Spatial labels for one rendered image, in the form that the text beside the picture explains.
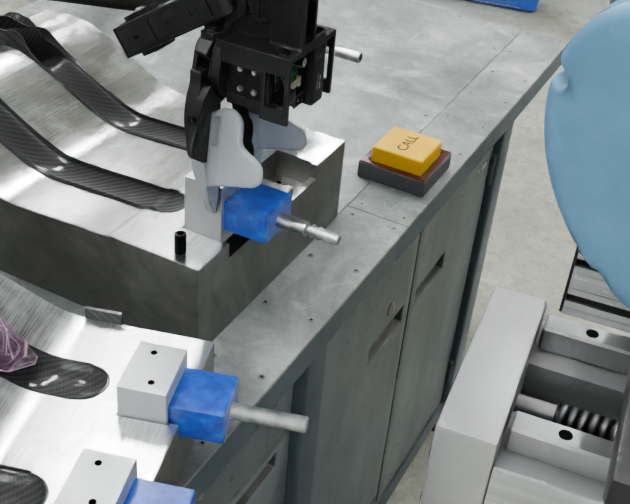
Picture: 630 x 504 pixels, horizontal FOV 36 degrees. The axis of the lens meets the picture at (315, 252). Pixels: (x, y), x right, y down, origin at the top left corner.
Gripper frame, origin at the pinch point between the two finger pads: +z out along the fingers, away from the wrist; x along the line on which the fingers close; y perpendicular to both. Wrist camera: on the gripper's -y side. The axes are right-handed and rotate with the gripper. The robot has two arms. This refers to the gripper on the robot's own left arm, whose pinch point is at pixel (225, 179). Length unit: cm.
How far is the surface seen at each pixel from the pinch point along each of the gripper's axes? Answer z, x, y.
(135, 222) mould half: 4.2, -4.2, -6.1
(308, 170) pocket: 5.3, 13.4, 0.9
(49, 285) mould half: 12.4, -7.0, -13.8
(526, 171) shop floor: 93, 184, -14
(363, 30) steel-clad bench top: 13, 66, -18
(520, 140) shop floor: 93, 201, -22
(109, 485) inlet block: 5.0, -27.4, 9.2
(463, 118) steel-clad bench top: 13, 48, 5
